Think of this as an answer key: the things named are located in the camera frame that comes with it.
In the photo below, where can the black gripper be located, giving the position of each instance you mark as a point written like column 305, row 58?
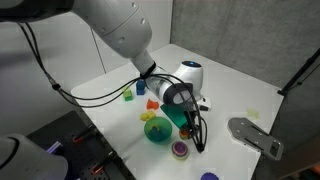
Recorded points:
column 192, row 115

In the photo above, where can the small orange cup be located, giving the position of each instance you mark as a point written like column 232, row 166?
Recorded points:
column 183, row 134

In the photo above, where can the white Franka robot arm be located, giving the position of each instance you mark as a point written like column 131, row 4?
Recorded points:
column 116, row 23

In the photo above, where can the purple round toy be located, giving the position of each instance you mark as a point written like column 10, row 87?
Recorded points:
column 180, row 150

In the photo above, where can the green translucent bowl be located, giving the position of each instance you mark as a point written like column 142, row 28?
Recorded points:
column 158, row 130

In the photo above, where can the teal rubber toy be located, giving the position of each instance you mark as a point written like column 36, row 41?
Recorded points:
column 156, row 135

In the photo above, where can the purple scalloped cup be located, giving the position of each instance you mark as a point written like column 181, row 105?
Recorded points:
column 209, row 176

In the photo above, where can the yellow duck rubber toy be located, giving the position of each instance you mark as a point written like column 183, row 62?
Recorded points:
column 147, row 115

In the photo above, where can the orange rubber toy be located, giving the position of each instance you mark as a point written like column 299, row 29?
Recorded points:
column 152, row 104

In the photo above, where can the grey metal mounting plate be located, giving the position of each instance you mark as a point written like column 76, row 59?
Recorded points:
column 255, row 134

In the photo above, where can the yellow-green sticker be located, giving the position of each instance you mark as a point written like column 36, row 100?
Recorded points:
column 253, row 113

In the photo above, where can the blue soft block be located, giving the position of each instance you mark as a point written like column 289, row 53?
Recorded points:
column 140, row 83
column 140, row 91

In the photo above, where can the dark green soft block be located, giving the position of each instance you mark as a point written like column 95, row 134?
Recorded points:
column 128, row 97

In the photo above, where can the light green soft block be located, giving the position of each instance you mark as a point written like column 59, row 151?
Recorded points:
column 125, row 90

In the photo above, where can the black tripod pole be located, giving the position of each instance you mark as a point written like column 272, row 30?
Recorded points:
column 300, row 73

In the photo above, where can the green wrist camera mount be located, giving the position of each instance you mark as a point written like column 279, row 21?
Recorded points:
column 174, row 115

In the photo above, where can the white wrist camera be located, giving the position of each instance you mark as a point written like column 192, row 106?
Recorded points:
column 204, row 102

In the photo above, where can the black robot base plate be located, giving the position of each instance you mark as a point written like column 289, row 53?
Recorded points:
column 73, row 156

